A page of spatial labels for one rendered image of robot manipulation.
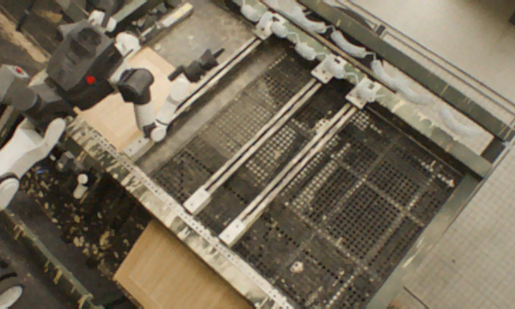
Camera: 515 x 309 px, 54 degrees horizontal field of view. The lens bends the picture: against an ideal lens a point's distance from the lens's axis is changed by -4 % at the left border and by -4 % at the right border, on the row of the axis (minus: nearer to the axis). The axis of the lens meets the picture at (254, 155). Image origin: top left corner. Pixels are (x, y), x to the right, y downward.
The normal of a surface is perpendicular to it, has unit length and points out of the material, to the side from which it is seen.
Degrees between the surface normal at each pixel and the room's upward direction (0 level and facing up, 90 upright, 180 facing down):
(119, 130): 57
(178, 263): 90
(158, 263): 90
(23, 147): 64
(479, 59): 90
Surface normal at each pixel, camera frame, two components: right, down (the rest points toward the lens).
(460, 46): -0.45, -0.11
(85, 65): -0.25, -0.13
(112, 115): 0.02, -0.45
